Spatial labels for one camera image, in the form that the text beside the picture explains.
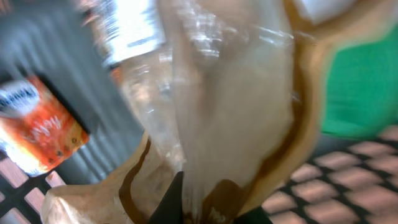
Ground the dark grey mesh basket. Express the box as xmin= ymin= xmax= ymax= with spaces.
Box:
xmin=0 ymin=0 xmax=398 ymax=224

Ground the brown clear snack bag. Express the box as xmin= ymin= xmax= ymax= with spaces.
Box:
xmin=40 ymin=0 xmax=398 ymax=224

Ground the orange Kleenex tissue pack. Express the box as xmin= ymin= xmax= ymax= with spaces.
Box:
xmin=1 ymin=77 xmax=90 ymax=177

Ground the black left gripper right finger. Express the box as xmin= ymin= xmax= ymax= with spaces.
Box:
xmin=233 ymin=207 xmax=272 ymax=224

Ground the green lid jar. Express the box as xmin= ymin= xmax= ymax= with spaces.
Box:
xmin=322 ymin=28 xmax=397 ymax=139

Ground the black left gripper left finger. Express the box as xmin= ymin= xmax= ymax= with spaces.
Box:
xmin=148 ymin=171 xmax=184 ymax=224

